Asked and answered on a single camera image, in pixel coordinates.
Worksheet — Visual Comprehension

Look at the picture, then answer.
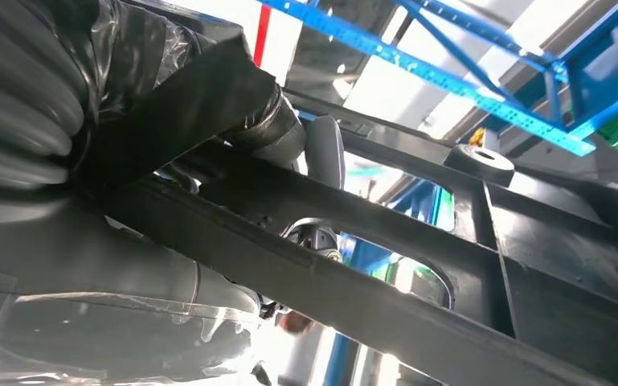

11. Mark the blue metal shelf rack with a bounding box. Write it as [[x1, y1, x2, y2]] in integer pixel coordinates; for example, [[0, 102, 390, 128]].
[[257, 0, 618, 158]]

